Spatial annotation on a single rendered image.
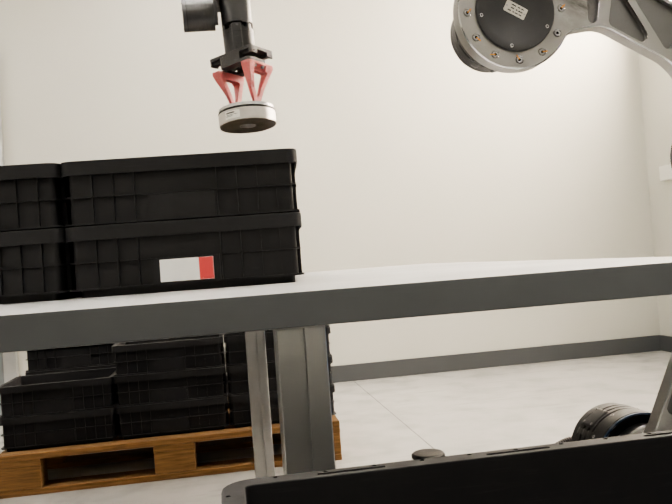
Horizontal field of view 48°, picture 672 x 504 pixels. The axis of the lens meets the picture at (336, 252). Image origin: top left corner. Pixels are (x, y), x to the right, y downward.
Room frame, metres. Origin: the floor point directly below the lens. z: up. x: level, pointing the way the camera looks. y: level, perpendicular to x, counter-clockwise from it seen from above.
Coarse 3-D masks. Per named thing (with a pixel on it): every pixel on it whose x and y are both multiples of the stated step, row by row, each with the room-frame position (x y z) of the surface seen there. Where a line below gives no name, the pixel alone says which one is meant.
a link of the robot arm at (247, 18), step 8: (216, 0) 1.37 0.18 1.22; (224, 0) 1.37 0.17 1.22; (232, 0) 1.36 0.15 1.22; (240, 0) 1.36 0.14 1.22; (248, 0) 1.38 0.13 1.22; (216, 8) 1.36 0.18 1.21; (224, 8) 1.37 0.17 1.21; (232, 8) 1.36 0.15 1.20; (240, 8) 1.36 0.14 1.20; (248, 8) 1.37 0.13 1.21; (216, 16) 1.37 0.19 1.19; (224, 16) 1.37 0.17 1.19; (232, 16) 1.36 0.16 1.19; (240, 16) 1.36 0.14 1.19; (248, 16) 1.37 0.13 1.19; (216, 24) 1.38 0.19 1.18; (224, 24) 1.37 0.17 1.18
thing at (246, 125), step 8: (240, 120) 1.33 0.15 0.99; (248, 120) 1.33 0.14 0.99; (256, 120) 1.34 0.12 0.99; (264, 120) 1.35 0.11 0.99; (224, 128) 1.37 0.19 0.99; (232, 128) 1.38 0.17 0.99; (240, 128) 1.38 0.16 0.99; (248, 128) 1.39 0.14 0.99; (256, 128) 1.39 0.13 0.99; (264, 128) 1.40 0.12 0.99
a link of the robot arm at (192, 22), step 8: (184, 0) 1.36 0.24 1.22; (192, 0) 1.36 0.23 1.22; (200, 0) 1.36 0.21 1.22; (208, 0) 1.36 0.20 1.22; (184, 8) 1.34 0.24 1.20; (192, 8) 1.35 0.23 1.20; (200, 8) 1.35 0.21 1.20; (208, 8) 1.35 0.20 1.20; (184, 16) 1.35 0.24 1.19; (192, 16) 1.35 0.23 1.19; (200, 16) 1.35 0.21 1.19; (208, 16) 1.35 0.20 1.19; (184, 24) 1.35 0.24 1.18; (192, 24) 1.36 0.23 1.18; (200, 24) 1.36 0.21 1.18; (208, 24) 1.36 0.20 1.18; (184, 32) 1.38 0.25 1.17
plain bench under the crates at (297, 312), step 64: (0, 320) 0.80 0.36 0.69; (64, 320) 0.81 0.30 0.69; (128, 320) 0.82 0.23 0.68; (192, 320) 0.83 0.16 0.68; (256, 320) 0.84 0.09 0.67; (320, 320) 0.85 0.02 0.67; (256, 384) 2.32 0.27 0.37; (320, 384) 0.90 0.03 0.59; (256, 448) 2.32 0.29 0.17; (320, 448) 0.90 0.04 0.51
